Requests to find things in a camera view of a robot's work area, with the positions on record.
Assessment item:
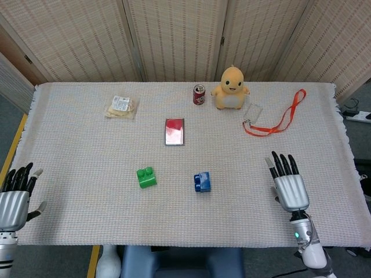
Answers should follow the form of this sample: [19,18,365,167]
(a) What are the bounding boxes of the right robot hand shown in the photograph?
[264,151,310,214]

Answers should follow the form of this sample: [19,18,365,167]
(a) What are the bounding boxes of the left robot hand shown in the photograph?
[0,162,48,232]

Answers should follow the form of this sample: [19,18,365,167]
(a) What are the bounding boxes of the blue toy brick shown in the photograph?
[192,171,212,194]

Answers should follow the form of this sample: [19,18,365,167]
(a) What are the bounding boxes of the green toy brick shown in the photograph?
[136,167,158,190]

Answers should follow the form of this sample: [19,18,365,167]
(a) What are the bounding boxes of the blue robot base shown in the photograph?
[119,245,246,278]

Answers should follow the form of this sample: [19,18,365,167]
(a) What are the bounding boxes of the clear badge holder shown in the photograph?
[242,103,263,124]

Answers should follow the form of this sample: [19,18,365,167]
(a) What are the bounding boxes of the white woven tablecloth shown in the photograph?
[0,82,368,248]

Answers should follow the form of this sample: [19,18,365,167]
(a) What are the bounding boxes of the white power strip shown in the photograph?
[345,111,371,123]

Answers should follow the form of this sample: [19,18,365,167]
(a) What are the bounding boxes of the white robot body part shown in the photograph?
[95,244,122,278]

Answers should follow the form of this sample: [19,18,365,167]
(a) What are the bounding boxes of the yellow plush toy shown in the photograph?
[210,65,251,111]

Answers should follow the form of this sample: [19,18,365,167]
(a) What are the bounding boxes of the red flat tin case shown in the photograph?
[163,118,186,147]

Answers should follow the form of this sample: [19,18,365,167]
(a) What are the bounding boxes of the red soda can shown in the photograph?
[192,84,207,105]

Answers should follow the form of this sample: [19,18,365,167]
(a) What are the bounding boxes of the clear snack bag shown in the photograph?
[104,95,140,120]

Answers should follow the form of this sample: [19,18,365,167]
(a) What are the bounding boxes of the woven folding screen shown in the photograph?
[0,0,371,101]

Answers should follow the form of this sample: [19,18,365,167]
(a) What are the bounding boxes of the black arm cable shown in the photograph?
[297,217,322,254]

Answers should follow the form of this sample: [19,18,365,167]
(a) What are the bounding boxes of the orange lanyard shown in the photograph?
[242,89,307,136]

